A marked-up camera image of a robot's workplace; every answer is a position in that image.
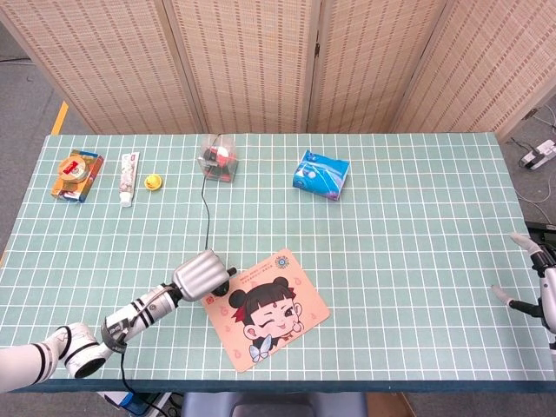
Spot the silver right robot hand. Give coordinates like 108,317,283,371
491,232,556,335

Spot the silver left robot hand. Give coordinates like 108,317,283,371
172,248,238,303

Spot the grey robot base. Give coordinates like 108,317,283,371
180,392,368,417

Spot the orange cartoon girl mouse pad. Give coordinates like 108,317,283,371
202,248,331,374

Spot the clear plastic box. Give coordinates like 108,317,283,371
197,133,239,182

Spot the white toothpaste tube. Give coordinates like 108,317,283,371
118,151,142,208

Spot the white power strip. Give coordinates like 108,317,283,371
520,139,556,170

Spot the blue plastic object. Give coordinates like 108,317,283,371
116,393,162,414

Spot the orange blue cardboard box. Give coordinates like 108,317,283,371
50,149,105,204

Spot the blue tissue pack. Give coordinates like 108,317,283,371
291,149,351,203

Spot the green grid tablecloth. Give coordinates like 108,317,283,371
0,132,556,394

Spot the round gold tin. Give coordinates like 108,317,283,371
58,156,90,182

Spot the woven bamboo screen panel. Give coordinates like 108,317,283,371
162,0,321,135
0,0,206,136
306,0,448,135
388,0,556,142

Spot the white floor cable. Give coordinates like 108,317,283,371
519,171,556,223

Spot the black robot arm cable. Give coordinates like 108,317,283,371
118,350,175,417

